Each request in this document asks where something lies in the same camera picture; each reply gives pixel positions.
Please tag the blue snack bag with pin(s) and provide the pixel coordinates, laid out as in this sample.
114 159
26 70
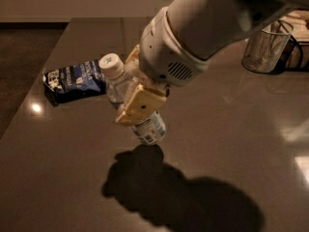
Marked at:
73 83

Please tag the clear plastic water bottle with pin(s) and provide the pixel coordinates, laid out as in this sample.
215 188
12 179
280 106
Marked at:
121 82

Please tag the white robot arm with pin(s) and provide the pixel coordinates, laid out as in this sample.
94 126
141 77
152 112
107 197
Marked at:
204 27

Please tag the wire mesh cup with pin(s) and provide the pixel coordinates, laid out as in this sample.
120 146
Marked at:
265 47

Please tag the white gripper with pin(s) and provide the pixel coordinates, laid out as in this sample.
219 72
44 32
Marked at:
162 57

